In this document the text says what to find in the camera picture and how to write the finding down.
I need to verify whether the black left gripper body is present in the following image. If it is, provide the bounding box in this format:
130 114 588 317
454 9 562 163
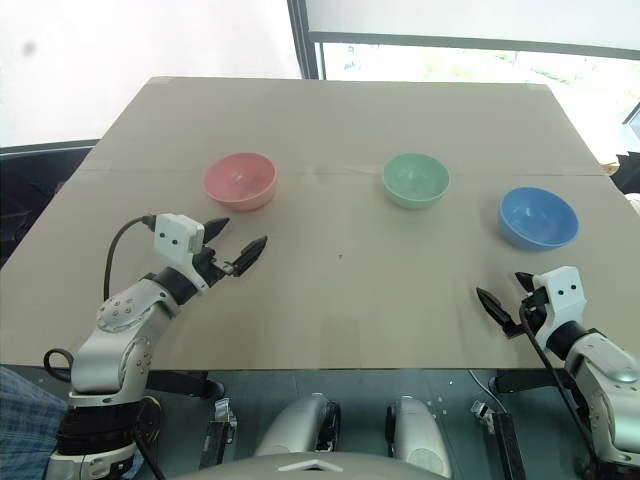
192 247 236 289

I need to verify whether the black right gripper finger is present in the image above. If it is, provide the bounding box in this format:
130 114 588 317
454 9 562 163
514 270 537 297
475 286 515 327

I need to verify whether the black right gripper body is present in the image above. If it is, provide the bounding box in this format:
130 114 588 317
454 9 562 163
501 288 550 340

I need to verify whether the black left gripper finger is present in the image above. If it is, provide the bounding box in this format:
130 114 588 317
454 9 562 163
201 217 231 247
232 235 270 278

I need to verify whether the red plastic bowl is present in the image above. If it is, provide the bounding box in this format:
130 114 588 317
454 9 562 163
201 152 278 213

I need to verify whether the blue plastic bowl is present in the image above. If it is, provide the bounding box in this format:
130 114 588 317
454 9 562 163
496 185 580 252

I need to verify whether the brown cardboard table cover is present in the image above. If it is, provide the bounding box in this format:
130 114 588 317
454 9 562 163
0 75 640 372

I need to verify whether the silver right robot leg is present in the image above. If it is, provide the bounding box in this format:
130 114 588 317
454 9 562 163
384 395 454 479

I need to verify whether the silver robot leg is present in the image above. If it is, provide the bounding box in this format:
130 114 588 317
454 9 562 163
384 395 454 479
251 392 342 459

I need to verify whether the green plastic bowl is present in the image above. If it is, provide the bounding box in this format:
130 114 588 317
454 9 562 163
382 152 451 211

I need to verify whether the silver left robot leg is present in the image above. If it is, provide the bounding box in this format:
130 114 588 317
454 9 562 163
251 392 342 459

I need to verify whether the grey robot torso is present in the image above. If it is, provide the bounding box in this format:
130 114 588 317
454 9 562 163
168 451 452 480

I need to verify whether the blue checked cloth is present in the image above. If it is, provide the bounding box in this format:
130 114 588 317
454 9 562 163
0 363 71 480

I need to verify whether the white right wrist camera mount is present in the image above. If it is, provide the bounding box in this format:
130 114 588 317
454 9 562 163
531 265 587 347

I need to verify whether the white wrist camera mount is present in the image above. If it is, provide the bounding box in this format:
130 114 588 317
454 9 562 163
152 213 211 291
531 265 587 347

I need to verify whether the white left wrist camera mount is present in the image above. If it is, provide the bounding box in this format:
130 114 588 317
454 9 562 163
152 213 211 291

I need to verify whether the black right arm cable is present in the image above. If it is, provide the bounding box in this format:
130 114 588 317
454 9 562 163
518 303 604 464

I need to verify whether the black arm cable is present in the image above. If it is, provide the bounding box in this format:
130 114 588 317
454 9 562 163
518 303 604 464
102 215 159 302

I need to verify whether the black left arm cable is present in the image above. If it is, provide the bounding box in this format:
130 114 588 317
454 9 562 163
102 215 159 302

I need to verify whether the black table frame bracket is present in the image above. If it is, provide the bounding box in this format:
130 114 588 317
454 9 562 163
146 369 226 400

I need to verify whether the dark window frame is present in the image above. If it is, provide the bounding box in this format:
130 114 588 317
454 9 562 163
286 0 640 81

